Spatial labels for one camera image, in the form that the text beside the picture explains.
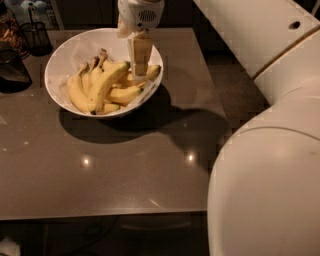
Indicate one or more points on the lower middle yellow banana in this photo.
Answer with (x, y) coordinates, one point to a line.
(123, 95)

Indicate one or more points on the back yellow banana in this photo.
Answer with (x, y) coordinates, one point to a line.
(96, 65)

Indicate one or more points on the left yellow banana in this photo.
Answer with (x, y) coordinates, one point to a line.
(75, 89)

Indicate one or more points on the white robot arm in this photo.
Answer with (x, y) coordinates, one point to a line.
(264, 190)

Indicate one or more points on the right yellow banana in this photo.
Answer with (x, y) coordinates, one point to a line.
(129, 79)

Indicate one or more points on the white ceramic bowl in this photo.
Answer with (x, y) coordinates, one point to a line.
(100, 40)

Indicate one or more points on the small bottom yellow banana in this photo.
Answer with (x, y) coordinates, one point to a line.
(109, 108)

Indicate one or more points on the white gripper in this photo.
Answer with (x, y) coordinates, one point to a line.
(141, 15)

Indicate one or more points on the large top yellow banana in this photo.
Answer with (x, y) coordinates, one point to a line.
(101, 86)

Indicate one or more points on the dark glass container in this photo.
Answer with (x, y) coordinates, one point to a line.
(14, 76)

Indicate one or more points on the black mesh pen cup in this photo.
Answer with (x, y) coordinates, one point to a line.
(36, 38)

